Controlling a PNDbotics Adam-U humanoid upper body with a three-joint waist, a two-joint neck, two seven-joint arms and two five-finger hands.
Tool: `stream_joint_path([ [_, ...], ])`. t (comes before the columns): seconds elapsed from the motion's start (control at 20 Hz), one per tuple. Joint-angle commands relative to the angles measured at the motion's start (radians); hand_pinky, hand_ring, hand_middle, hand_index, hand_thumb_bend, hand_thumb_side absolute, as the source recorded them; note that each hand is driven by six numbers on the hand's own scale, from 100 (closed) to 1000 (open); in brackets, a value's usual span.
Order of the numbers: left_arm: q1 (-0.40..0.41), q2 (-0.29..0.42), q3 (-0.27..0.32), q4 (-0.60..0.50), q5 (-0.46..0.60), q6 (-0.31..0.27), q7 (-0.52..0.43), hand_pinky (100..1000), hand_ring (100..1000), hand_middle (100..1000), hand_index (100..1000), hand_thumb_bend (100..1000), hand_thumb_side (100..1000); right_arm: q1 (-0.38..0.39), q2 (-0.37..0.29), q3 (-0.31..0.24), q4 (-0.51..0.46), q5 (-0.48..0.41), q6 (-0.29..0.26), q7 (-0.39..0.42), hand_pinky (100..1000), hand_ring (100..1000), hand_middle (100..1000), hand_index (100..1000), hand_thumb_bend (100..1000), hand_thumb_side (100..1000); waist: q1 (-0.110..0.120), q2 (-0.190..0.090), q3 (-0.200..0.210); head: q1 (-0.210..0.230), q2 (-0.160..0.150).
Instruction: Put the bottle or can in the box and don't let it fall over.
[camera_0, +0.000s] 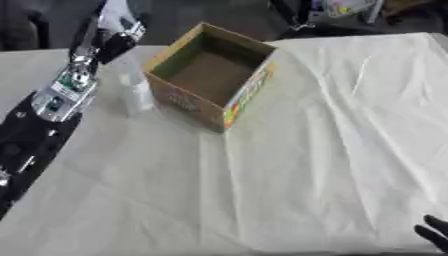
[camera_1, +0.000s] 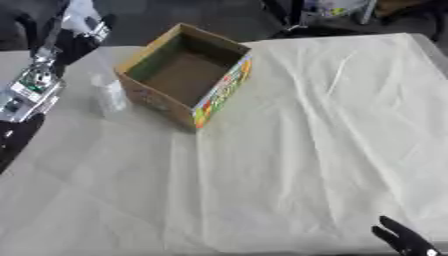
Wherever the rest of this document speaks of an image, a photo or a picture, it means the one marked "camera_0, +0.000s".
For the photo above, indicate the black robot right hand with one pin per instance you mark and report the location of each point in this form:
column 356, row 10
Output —
column 434, row 233

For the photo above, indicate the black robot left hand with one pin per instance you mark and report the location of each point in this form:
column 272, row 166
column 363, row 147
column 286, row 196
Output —
column 114, row 45

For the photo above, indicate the clear plastic bottle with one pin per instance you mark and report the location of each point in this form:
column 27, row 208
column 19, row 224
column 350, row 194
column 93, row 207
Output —
column 137, row 95

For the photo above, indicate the tan cardboard box green inside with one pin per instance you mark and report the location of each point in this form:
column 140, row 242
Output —
column 210, row 76

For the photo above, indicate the black chair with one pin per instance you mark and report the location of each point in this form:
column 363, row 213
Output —
column 23, row 23

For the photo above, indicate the clear bag with colourful items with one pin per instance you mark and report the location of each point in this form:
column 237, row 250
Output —
column 345, row 7

